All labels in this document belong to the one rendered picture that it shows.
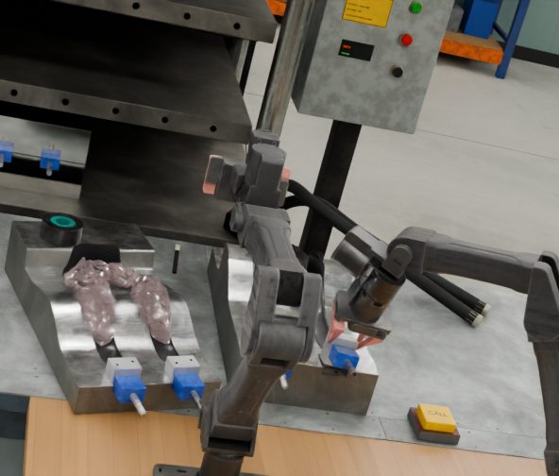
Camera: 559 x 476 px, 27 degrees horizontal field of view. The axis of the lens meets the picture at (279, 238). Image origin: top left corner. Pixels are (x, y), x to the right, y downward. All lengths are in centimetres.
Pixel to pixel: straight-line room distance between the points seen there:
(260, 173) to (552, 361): 57
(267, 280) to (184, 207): 131
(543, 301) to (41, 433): 83
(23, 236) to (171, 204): 67
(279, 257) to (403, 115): 128
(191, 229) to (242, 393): 110
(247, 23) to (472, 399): 98
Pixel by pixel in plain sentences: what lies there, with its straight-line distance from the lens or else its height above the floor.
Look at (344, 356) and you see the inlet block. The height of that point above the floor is 94.
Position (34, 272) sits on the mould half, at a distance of 228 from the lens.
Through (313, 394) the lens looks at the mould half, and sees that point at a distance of 217.
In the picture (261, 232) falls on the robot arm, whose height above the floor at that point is 123.
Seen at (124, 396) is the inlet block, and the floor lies 86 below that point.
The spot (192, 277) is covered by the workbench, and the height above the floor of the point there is 80.
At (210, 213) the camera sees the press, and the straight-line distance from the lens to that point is 290.
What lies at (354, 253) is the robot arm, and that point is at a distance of 201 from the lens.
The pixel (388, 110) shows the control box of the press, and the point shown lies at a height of 112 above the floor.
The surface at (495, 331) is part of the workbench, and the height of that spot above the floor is 80.
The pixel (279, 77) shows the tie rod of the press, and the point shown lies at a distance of 269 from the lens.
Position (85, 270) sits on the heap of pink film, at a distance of 225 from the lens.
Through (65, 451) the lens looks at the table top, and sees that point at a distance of 194.
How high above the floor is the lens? 192
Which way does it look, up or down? 23 degrees down
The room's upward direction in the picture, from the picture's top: 15 degrees clockwise
